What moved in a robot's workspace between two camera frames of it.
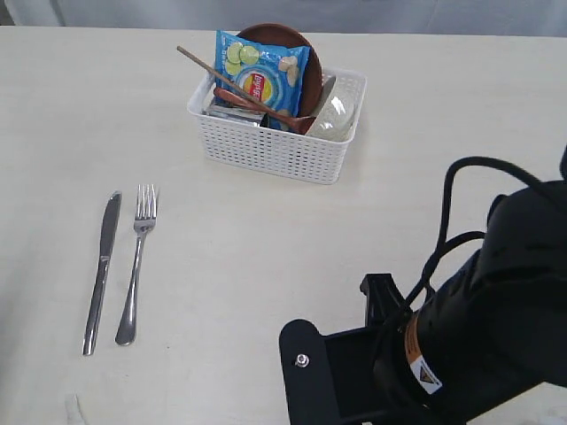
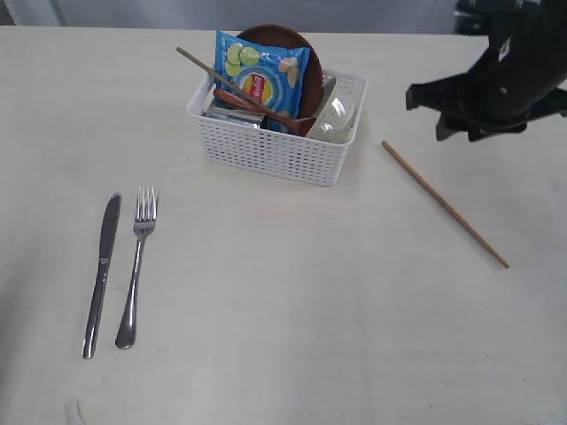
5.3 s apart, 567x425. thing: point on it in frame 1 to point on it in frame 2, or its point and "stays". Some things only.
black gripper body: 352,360 to 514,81
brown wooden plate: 284,34 stays
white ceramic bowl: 339,107 stays
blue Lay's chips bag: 275,73 stays
